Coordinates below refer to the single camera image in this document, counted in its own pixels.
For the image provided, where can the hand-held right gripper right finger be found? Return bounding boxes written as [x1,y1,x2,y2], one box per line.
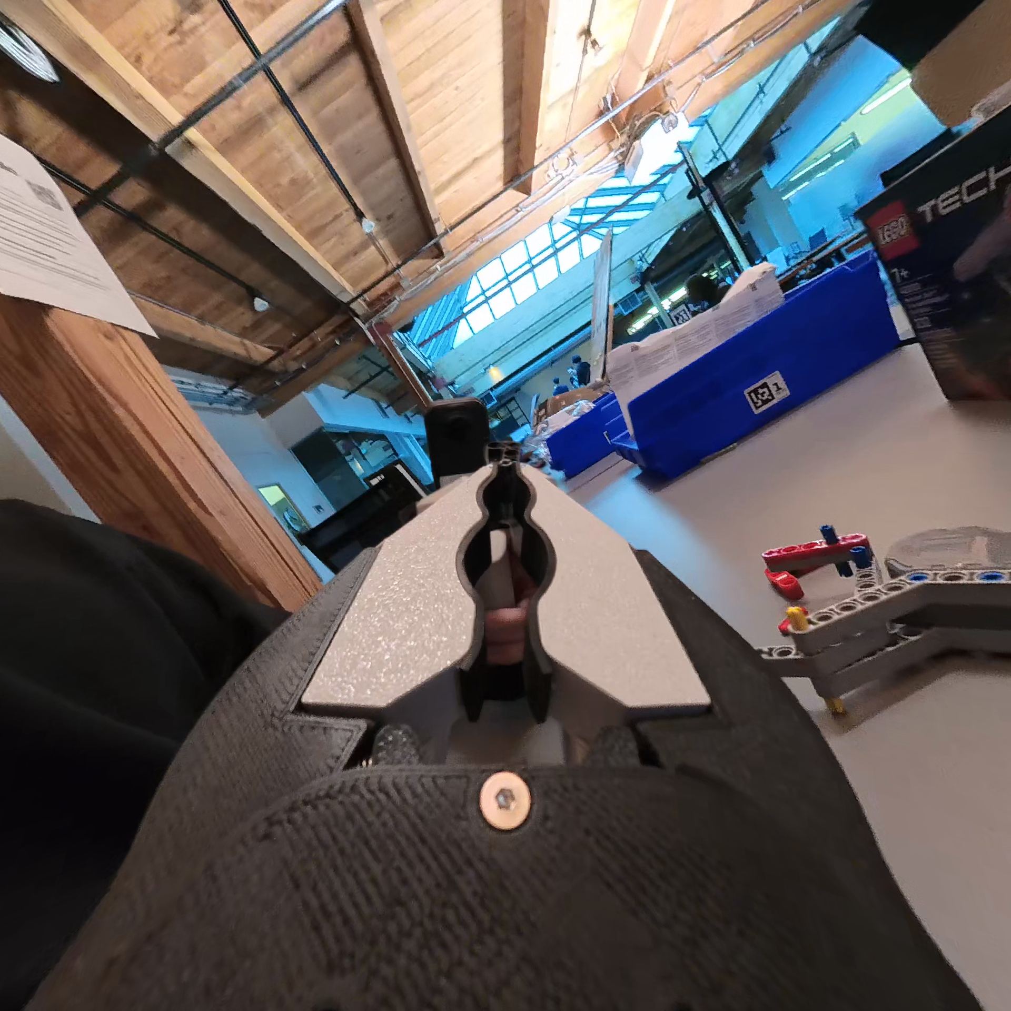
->
[512,463,713,723]

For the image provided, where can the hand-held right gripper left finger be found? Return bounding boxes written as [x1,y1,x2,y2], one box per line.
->
[300,463,502,723]

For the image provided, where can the grey lego assembly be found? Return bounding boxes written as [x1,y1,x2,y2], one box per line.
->
[758,525,1011,716]

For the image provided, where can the black lego set box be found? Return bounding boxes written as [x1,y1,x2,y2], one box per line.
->
[855,118,1011,402]

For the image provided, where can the person's left hand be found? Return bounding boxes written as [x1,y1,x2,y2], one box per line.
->
[485,602,530,666]

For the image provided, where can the white paper bag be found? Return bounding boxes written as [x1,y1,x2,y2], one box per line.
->
[608,304,761,400]
[711,264,785,319]

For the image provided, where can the person's black sweater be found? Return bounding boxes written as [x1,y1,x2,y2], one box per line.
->
[0,498,293,1011]

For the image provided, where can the blue plastic bin white tag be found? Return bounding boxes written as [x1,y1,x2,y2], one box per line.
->
[604,251,901,480]

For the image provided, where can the printed paper sheet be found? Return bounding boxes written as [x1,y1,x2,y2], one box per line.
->
[0,134,159,339]

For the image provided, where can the wooden post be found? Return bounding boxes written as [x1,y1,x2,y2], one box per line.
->
[0,292,321,613]

